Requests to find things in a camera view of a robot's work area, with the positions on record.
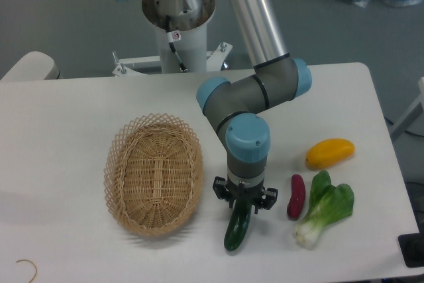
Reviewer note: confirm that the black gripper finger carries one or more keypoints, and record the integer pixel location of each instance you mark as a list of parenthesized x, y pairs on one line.
[(265, 199), (220, 187)]

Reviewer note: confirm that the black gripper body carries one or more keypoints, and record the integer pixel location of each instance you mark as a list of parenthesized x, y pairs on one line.
[(241, 190)]

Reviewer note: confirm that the dark green cucumber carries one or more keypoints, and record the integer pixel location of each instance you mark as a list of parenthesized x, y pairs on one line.
[(238, 225)]

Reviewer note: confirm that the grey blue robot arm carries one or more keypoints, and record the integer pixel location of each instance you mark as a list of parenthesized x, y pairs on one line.
[(232, 108)]

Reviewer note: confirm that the purple sweet potato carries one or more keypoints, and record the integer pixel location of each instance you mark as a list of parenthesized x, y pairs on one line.
[(297, 199)]

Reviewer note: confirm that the green bok choy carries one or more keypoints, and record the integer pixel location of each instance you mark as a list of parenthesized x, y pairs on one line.
[(328, 204)]

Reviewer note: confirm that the woven wicker basket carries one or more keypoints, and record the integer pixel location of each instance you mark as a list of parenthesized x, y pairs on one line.
[(153, 176)]

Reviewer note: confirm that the yellow mango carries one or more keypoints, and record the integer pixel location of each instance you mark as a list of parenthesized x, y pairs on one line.
[(328, 153)]

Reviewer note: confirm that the black device at edge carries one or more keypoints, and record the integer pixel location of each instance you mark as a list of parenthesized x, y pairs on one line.
[(411, 246)]

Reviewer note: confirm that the white chair armrest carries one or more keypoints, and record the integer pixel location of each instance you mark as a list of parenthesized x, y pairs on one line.
[(33, 66)]

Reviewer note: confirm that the white frame leg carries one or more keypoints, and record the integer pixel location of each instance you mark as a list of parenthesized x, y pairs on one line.
[(412, 112)]

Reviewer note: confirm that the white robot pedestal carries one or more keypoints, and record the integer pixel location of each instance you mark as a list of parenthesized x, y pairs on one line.
[(180, 30)]

